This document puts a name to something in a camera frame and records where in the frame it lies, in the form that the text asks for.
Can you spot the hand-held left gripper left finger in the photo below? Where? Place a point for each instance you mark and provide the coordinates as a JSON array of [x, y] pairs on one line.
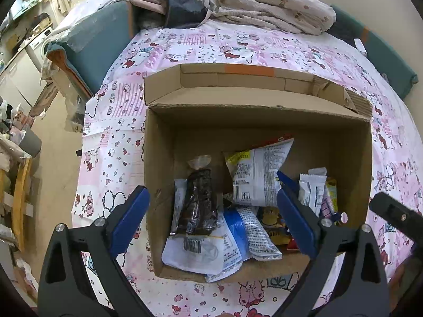
[[130, 218]]

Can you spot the dark cloth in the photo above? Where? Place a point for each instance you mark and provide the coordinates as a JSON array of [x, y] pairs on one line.
[[185, 10]]

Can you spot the red snack packet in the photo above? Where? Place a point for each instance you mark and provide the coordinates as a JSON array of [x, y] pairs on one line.
[[292, 245]]

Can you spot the teal bed end panel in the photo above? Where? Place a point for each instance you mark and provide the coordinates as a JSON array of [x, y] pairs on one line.
[[99, 36]]

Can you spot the lilac snack packet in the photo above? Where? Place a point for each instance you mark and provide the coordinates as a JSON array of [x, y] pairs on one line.
[[325, 206]]

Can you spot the white printed sheet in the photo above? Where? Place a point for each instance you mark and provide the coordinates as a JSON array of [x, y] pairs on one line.
[[95, 3]]

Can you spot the grey bin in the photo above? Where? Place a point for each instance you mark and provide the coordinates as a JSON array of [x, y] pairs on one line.
[[31, 142]]

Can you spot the teal bed side panel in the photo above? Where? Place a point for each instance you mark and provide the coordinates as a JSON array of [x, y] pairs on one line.
[[386, 52]]

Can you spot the cardboard box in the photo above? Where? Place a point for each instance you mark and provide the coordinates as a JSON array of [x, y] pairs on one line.
[[231, 128]]

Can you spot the white snack bag red top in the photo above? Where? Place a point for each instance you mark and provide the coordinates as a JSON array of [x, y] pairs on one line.
[[257, 171]]

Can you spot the yellow cartoon snack packet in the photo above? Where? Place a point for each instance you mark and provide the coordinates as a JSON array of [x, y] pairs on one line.
[[271, 219]]

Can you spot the white washing machine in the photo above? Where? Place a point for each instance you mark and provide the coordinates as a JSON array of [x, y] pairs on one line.
[[36, 48]]

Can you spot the small white snack packet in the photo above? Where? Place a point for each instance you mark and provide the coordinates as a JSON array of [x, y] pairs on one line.
[[312, 191]]

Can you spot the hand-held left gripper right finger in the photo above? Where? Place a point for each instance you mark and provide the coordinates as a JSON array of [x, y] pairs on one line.
[[294, 218]]

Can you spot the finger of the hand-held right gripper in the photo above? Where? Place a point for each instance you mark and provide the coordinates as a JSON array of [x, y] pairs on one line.
[[393, 211]]

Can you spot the white barcode snack packet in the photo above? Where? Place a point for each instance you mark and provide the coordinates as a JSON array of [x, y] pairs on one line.
[[198, 251]]

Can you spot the blue and white snack packet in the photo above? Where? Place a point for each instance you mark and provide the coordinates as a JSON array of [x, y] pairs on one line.
[[254, 234]]

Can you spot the white cabinet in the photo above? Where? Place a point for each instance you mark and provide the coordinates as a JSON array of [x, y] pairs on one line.
[[19, 79]]

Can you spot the dark snack bag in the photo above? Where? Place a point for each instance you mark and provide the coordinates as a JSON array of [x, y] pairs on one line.
[[198, 201]]

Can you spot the pink printed blanket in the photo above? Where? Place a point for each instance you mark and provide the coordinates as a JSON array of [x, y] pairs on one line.
[[115, 122]]

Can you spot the crumpled floral quilt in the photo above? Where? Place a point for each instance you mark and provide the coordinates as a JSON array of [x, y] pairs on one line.
[[271, 3]]

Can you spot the yellow wooden chair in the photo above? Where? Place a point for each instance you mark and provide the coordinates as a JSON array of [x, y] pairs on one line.
[[21, 198]]

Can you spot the small white object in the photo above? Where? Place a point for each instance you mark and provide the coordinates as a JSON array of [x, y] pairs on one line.
[[360, 47]]

